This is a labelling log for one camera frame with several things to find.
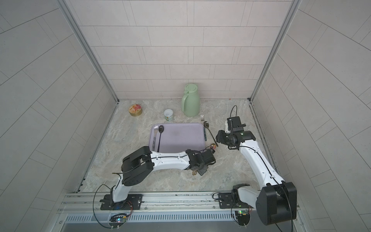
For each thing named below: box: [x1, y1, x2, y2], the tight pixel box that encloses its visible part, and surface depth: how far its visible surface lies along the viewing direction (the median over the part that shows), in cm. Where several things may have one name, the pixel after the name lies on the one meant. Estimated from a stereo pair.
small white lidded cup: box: [163, 108, 174, 122], surface depth 104 cm
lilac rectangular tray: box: [148, 122, 206, 153], surface depth 98 cm
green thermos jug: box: [181, 83, 201, 117], surface depth 95 cm
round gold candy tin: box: [128, 103, 143, 116], surface depth 107 cm
